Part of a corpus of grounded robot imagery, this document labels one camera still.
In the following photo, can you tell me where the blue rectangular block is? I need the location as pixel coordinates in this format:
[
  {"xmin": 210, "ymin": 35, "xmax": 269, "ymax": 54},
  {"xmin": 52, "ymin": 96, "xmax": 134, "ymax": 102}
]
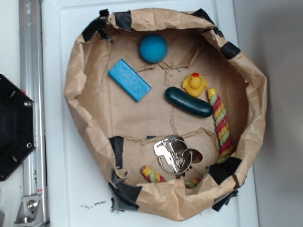
[{"xmin": 108, "ymin": 59, "xmax": 151, "ymax": 102}]

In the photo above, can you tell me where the brown paper bag bin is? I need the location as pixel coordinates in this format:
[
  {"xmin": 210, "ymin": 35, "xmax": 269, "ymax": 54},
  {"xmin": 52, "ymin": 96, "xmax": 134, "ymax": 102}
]
[{"xmin": 64, "ymin": 8, "xmax": 267, "ymax": 221}]

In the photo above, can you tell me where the dark green toy cucumber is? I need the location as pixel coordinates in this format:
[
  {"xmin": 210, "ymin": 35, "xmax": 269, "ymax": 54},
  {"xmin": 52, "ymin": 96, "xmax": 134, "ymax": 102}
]
[{"xmin": 165, "ymin": 87, "xmax": 213, "ymax": 118}]

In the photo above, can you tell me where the yellow rubber duck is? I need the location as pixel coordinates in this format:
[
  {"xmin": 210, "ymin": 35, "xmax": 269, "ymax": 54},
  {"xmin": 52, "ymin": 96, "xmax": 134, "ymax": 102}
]
[{"xmin": 182, "ymin": 72, "xmax": 208, "ymax": 97}]

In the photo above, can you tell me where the blue golf ball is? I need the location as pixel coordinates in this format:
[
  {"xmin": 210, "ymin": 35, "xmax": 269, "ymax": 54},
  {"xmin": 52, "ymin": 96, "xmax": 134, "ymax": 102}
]
[{"xmin": 139, "ymin": 34, "xmax": 168, "ymax": 63}]

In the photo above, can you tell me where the white tray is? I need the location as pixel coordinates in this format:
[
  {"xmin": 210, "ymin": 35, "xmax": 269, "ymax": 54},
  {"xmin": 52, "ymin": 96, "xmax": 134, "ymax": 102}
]
[{"xmin": 42, "ymin": 0, "xmax": 258, "ymax": 227}]

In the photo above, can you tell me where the multicolour twisted rope toy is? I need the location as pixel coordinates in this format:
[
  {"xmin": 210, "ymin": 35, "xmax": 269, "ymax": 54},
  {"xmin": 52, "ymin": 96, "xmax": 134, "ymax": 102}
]
[{"xmin": 140, "ymin": 87, "xmax": 234, "ymax": 189}]

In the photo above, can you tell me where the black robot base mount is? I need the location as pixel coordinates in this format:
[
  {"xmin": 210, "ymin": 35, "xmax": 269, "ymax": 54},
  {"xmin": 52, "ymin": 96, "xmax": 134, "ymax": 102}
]
[{"xmin": 0, "ymin": 74, "xmax": 35, "ymax": 182}]

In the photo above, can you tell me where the aluminium extrusion rail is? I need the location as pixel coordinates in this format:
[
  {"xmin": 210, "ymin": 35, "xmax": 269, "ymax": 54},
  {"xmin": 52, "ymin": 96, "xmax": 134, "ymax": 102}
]
[{"xmin": 14, "ymin": 0, "xmax": 50, "ymax": 227}]

